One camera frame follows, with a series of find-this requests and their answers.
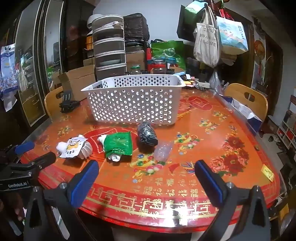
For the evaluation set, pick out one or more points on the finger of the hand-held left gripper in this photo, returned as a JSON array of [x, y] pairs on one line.
[[42, 160], [25, 147]]

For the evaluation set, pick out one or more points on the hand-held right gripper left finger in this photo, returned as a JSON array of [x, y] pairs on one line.
[[85, 182]]

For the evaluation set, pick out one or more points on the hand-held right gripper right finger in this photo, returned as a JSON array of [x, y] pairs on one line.
[[210, 183]]

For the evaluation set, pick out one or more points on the white pleated soft pouch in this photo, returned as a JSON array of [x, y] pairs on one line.
[[87, 150]]

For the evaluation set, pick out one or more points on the green foil packet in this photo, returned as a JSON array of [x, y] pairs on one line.
[[118, 143]]

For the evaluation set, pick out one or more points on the small clear plastic bag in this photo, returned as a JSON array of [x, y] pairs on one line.
[[163, 150]]

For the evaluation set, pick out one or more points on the black foil packet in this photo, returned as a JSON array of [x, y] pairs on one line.
[[146, 135]]

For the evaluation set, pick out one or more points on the white perforated plastic basket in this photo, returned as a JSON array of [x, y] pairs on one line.
[[129, 104]]

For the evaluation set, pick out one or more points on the yellow paper note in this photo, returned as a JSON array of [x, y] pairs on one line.
[[267, 172]]

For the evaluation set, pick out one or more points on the blue white printed bag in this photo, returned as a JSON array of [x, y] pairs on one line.
[[8, 74]]

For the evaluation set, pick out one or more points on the white blue paper bag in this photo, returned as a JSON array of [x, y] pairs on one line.
[[244, 111]]

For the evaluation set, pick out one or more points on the open cardboard box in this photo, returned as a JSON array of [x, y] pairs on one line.
[[77, 78]]

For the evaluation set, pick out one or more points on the white cube shelf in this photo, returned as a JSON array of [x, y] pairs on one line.
[[288, 129]]

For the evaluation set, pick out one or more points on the white power strip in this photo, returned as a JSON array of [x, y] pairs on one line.
[[203, 84]]

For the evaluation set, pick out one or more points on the large transparent plastic bag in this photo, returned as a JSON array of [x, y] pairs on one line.
[[215, 81]]

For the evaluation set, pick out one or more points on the dark glass door cabinet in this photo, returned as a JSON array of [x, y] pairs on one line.
[[57, 34]]

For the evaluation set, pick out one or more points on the black plastic bag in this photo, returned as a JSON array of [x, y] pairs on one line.
[[192, 65]]

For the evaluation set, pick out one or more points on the green lid glass jar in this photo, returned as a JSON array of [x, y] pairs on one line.
[[135, 70]]

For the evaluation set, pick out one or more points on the red lid glass jar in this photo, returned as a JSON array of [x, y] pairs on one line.
[[159, 66]]

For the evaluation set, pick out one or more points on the plastic drawer tower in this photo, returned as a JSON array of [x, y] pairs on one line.
[[108, 46]]

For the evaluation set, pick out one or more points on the closed cardboard box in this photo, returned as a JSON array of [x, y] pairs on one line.
[[135, 59]]

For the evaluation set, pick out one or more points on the green shopping bag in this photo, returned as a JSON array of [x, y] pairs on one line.
[[171, 52]]

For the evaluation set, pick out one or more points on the beige canvas tote bag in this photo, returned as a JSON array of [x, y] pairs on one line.
[[205, 41]]

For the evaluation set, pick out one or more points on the white bowl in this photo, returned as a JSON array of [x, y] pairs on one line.
[[93, 19]]

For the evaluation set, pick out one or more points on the blue printed tote bag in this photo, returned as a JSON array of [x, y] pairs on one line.
[[231, 34]]

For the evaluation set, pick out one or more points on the dark paper bag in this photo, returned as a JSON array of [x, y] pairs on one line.
[[187, 25]]

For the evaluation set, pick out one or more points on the black wrapped bundle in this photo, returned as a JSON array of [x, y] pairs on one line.
[[136, 27]]

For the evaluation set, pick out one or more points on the round orange wall ornament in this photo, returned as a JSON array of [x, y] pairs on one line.
[[259, 49]]

